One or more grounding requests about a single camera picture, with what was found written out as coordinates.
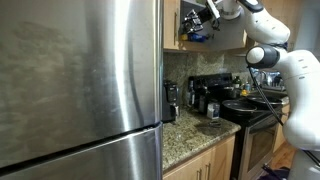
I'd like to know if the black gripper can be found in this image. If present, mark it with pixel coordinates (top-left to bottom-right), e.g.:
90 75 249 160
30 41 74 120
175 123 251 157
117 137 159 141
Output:
182 8 213 34

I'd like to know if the cabinet door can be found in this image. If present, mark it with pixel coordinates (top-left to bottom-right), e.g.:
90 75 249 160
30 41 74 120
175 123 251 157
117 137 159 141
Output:
209 16 247 50

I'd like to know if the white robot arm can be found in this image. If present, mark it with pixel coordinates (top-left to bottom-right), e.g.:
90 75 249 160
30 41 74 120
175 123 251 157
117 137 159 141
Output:
183 0 320 180

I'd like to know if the blue package in cabinet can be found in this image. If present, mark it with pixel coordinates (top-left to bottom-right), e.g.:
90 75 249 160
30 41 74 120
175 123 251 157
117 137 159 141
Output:
181 33 207 42

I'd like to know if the wooden upper cabinet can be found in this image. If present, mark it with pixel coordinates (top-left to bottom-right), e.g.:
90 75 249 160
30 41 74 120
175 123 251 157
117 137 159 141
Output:
163 0 245 52

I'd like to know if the wooden cabinet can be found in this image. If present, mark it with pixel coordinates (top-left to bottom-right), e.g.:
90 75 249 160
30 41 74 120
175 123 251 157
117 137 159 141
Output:
163 135 235 180
163 0 245 52

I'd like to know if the wooden lower cabinet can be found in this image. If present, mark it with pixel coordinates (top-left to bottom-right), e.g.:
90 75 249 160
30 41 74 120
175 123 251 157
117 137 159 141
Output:
163 135 235 180

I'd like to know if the black coffee maker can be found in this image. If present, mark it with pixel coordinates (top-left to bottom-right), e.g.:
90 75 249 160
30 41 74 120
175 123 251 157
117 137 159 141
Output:
162 80 179 123

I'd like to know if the clear glass bottle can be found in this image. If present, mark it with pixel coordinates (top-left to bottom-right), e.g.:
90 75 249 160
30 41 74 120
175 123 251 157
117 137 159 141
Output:
187 80 195 107

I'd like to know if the dark green glass bottle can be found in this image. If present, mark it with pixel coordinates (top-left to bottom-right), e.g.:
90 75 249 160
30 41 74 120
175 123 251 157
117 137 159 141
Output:
199 86 210 114

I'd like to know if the steel sink faucet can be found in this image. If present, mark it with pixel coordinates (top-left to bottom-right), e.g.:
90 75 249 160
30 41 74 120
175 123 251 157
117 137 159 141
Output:
253 69 277 87

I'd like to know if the white blue carton box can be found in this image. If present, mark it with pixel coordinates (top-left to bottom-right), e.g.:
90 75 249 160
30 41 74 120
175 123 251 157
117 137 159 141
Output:
207 102 220 119

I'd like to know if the black frying pan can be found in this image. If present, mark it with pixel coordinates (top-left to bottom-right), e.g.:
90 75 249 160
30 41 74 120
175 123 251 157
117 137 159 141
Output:
246 95 284 109
222 100 257 115

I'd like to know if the black electric stove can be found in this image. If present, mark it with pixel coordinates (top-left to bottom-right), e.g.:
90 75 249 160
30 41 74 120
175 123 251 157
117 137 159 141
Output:
188 73 278 180

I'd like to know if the stainless steel refrigerator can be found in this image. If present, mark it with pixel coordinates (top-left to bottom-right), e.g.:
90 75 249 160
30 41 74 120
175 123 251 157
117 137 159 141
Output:
0 0 163 180

